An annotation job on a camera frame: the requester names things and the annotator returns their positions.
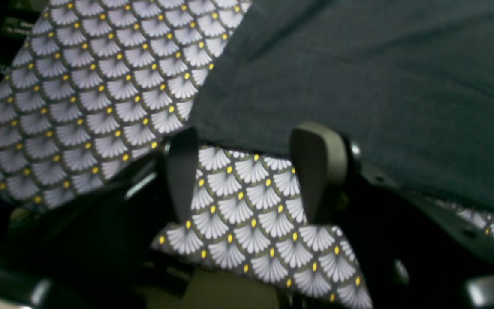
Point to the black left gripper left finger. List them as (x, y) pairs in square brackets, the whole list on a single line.
[(181, 165)]

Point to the dark grey T-shirt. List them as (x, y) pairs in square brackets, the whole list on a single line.
[(412, 81)]

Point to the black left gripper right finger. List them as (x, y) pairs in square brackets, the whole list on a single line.
[(320, 156)]

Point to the fan-patterned tablecloth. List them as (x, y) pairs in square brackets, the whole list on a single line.
[(86, 220)]

